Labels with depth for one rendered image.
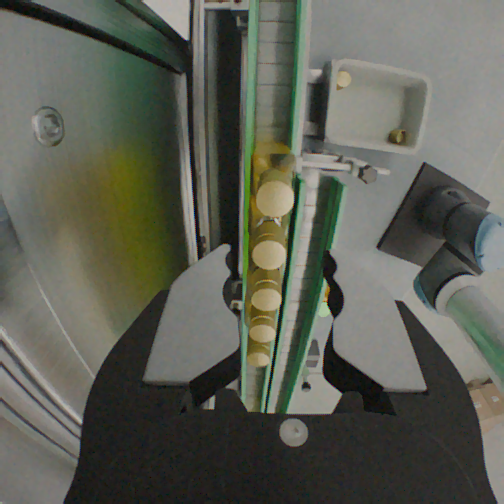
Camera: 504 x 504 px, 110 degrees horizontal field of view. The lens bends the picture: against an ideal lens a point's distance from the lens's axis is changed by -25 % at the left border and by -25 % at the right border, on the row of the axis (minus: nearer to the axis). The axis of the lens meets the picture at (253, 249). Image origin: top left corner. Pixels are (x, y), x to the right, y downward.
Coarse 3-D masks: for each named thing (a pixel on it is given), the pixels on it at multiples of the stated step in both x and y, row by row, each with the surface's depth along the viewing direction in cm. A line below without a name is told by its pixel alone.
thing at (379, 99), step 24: (336, 72) 39; (360, 72) 41; (384, 72) 39; (408, 72) 37; (336, 96) 47; (360, 96) 47; (384, 96) 46; (408, 96) 45; (336, 120) 50; (360, 120) 49; (384, 120) 49; (408, 120) 46; (336, 144) 46; (360, 144) 46; (384, 144) 47; (408, 144) 47
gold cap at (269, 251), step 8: (264, 224) 26; (272, 224) 25; (256, 232) 25; (264, 232) 24; (272, 232) 24; (280, 232) 25; (256, 240) 24; (264, 240) 22; (272, 240) 22; (280, 240) 23; (256, 248) 23; (264, 248) 23; (272, 248) 23; (280, 248) 23; (256, 256) 23; (264, 256) 23; (272, 256) 23; (280, 256) 23; (264, 264) 24; (272, 264) 24; (280, 264) 24
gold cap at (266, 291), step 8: (256, 272) 29; (264, 272) 28; (272, 272) 28; (256, 280) 27; (264, 280) 26; (272, 280) 27; (280, 280) 29; (256, 288) 26; (264, 288) 25; (272, 288) 25; (280, 288) 27; (256, 296) 26; (264, 296) 26; (272, 296) 26; (280, 296) 26; (256, 304) 26; (264, 304) 26; (272, 304) 26
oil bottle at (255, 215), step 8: (248, 208) 30; (256, 208) 29; (248, 216) 30; (256, 216) 29; (264, 216) 28; (280, 216) 29; (288, 216) 29; (248, 224) 31; (256, 224) 29; (288, 224) 30; (248, 232) 31; (288, 232) 31
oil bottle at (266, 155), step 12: (264, 144) 37; (276, 144) 38; (252, 156) 27; (264, 156) 26; (276, 156) 26; (288, 156) 26; (252, 168) 27; (264, 168) 26; (288, 168) 26; (252, 180) 27; (252, 192) 28
